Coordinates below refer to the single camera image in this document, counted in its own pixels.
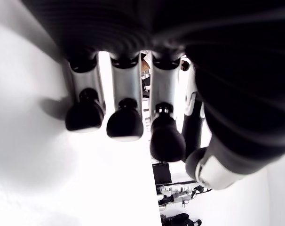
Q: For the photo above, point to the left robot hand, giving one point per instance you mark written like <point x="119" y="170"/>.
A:
<point x="227" y="70"/>

